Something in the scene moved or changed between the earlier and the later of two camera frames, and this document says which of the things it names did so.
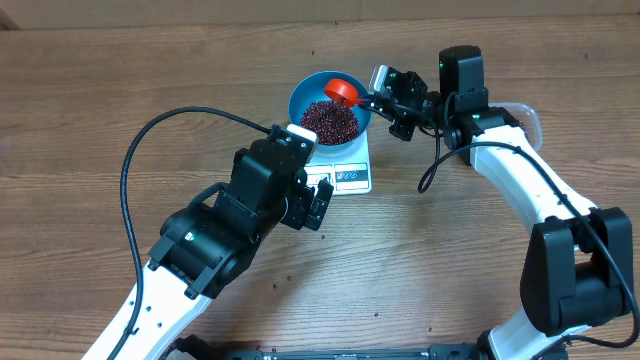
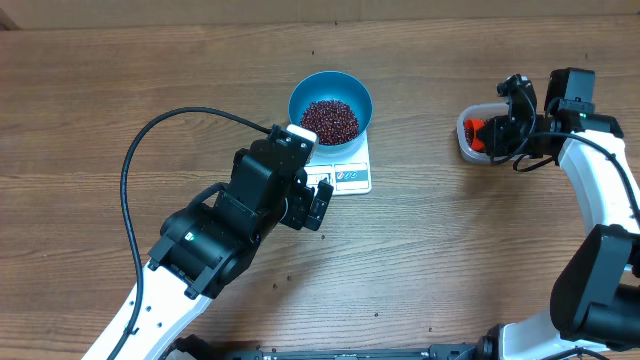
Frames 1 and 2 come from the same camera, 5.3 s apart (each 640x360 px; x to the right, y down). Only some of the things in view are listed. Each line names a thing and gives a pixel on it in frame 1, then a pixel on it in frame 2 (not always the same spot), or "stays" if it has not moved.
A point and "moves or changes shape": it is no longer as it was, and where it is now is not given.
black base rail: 435,352 stays
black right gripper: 402,124 → 497,136
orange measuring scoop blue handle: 344,92 moves or changes shape
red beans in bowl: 335,125 stays
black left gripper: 298,215 stays
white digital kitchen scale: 350,173 stays
